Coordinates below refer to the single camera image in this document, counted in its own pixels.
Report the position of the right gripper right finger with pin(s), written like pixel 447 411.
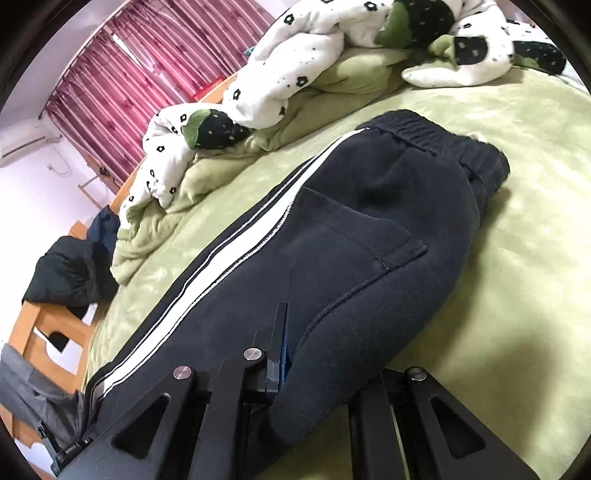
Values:
pixel 406 425

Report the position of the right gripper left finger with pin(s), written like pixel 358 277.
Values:
pixel 192 424

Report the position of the dark navy striped pants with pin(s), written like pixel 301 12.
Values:
pixel 363 243

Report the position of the green bed sheet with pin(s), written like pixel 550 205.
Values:
pixel 513 341

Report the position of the grey garment on footboard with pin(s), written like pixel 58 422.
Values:
pixel 37 401

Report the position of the black jacket on footboard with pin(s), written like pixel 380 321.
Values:
pixel 72 273

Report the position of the navy garment on footboard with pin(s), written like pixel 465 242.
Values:
pixel 103 229

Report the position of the white air conditioner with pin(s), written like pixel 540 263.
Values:
pixel 20 140

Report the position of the green fleece blanket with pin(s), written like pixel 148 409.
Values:
pixel 360 77

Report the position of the pink red curtain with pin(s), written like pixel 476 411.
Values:
pixel 149 55

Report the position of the white floral comforter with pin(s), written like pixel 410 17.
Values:
pixel 472 43

